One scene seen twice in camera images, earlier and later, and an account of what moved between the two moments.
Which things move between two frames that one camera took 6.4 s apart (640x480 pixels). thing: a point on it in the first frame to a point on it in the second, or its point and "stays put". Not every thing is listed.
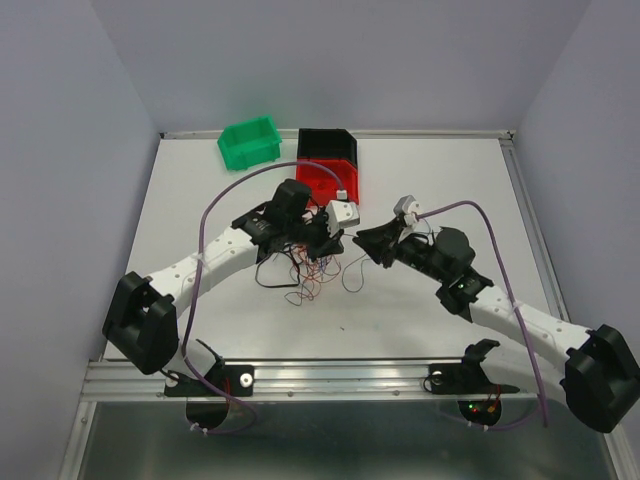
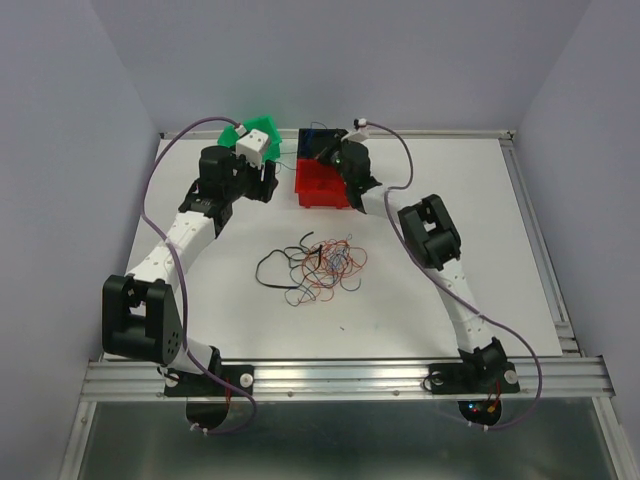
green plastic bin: (250, 144) stays put
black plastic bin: (327, 143) stays put
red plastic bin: (323, 185) stays put
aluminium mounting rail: (315, 380) stays put
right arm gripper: (379, 242) to (345, 142)
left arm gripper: (324, 248) to (262, 190)
